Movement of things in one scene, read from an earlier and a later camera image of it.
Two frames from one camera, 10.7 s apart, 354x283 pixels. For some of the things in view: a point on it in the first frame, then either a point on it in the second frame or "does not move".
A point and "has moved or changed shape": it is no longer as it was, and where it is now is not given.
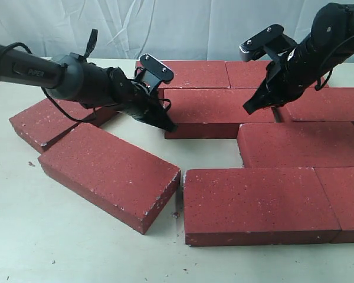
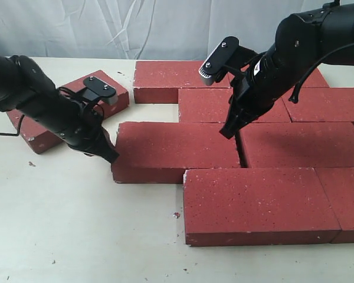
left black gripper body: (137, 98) to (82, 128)
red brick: (345, 188) does not move
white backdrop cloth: (179, 30) does not move
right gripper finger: (259, 101) to (231, 127)
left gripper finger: (164, 122) to (105, 150)
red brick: (210, 113) has moved or changed shape
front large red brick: (256, 206) does not move
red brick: (111, 175) to (160, 152)
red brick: (300, 144) does not move
